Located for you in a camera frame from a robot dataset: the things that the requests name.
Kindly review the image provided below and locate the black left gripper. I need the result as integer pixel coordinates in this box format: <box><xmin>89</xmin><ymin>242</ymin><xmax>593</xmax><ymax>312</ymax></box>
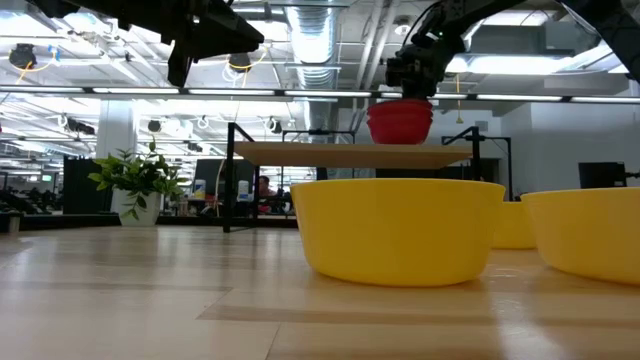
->
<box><xmin>159</xmin><ymin>0</ymin><xmax>266</xmax><ymax>89</ymax></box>

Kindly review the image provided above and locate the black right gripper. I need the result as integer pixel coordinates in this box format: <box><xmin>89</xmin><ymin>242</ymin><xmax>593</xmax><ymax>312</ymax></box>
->
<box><xmin>384</xmin><ymin>19</ymin><xmax>454</xmax><ymax>101</ymax></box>

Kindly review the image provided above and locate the red bowl floral inside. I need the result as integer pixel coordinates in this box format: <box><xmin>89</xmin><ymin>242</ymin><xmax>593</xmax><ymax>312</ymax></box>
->
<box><xmin>366</xmin><ymin>115</ymin><xmax>434</xmax><ymax>127</ymax></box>
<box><xmin>368</xmin><ymin>122</ymin><xmax>433</xmax><ymax>146</ymax></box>
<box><xmin>366</xmin><ymin>98</ymin><xmax>434</xmax><ymax>119</ymax></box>

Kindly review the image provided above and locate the yellow plastic bowl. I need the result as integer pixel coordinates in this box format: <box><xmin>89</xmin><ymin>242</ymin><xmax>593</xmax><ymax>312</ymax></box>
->
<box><xmin>520</xmin><ymin>186</ymin><xmax>640</xmax><ymax>287</ymax></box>
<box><xmin>491</xmin><ymin>200</ymin><xmax>538</xmax><ymax>251</ymax></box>
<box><xmin>290</xmin><ymin>178</ymin><xmax>507</xmax><ymax>288</ymax></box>

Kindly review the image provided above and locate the row of ceiling light strips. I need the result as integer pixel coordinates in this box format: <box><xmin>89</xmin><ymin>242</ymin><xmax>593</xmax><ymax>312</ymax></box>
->
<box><xmin>0</xmin><ymin>85</ymin><xmax>640</xmax><ymax>105</ymax></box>

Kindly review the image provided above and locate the person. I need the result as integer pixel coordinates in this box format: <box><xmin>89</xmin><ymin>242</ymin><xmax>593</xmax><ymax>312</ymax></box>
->
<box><xmin>256</xmin><ymin>175</ymin><xmax>275</xmax><ymax>200</ymax></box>

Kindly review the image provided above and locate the small potted green plant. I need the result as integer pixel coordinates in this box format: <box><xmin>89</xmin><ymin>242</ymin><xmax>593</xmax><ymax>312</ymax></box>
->
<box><xmin>88</xmin><ymin>138</ymin><xmax>190</xmax><ymax>228</ymax></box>

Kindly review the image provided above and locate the black partition panel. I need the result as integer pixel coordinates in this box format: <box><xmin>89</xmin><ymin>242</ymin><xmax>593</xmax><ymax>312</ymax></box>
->
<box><xmin>63</xmin><ymin>158</ymin><xmax>115</xmax><ymax>215</ymax></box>

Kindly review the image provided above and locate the black ceiling camera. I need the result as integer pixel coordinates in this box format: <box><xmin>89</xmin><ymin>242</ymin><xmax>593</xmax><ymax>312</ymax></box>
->
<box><xmin>8</xmin><ymin>42</ymin><xmax>37</xmax><ymax>69</ymax></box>
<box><xmin>227</xmin><ymin>52</ymin><xmax>254</xmax><ymax>75</ymax></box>

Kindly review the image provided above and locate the silver ventilation duct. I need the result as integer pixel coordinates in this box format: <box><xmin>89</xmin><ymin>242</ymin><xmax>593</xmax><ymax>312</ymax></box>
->
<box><xmin>283</xmin><ymin>0</ymin><xmax>342</xmax><ymax>132</ymax></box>

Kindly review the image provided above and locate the wooden shelf riser black frame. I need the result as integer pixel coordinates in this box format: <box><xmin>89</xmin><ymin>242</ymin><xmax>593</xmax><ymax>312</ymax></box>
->
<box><xmin>222</xmin><ymin>122</ymin><xmax>514</xmax><ymax>234</ymax></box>

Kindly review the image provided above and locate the black wall monitor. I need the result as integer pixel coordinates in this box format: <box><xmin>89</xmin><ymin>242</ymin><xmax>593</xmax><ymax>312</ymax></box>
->
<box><xmin>578</xmin><ymin>161</ymin><xmax>628</xmax><ymax>192</ymax></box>

